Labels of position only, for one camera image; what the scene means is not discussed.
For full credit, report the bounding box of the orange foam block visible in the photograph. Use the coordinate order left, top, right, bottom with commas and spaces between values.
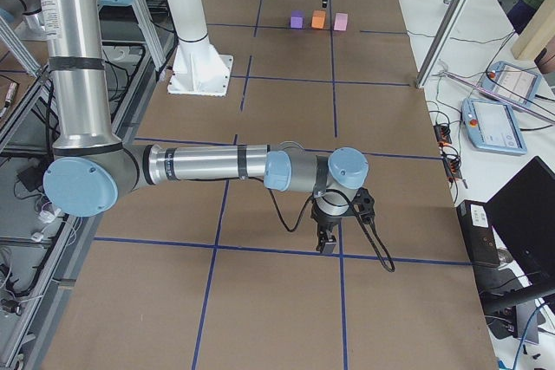
310, 10, 326, 29

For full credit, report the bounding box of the pink foam block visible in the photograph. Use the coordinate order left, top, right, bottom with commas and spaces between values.
333, 12, 349, 32

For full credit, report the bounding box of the purple foam block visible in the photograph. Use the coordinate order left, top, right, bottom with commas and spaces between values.
290, 10, 304, 29

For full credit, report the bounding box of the brown paper table cover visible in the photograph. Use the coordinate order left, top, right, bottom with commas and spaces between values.
42, 0, 497, 369

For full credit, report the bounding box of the long reacher stick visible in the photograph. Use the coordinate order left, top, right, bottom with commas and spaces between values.
440, 69, 554, 125

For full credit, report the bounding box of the black computer box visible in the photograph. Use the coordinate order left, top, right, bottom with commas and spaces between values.
456, 200, 500, 268

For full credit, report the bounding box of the black monitor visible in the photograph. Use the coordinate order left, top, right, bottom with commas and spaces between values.
483, 156, 554, 314

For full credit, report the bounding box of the far teach pendant tablet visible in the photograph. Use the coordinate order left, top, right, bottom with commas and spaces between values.
480, 61, 540, 108

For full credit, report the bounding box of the teach pendant tablet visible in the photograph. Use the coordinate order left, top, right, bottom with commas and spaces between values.
480, 61, 540, 108
461, 98, 527, 156

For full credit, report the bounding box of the near teach pendant tablet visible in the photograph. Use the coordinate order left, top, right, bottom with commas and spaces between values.
461, 98, 527, 156

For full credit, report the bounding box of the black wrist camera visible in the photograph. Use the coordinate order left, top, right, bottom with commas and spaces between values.
352, 187, 375, 224

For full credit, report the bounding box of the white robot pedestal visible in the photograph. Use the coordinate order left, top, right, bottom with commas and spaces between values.
167, 0, 233, 96

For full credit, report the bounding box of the aluminium frame post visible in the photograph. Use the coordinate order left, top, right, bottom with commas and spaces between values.
415, 0, 468, 88

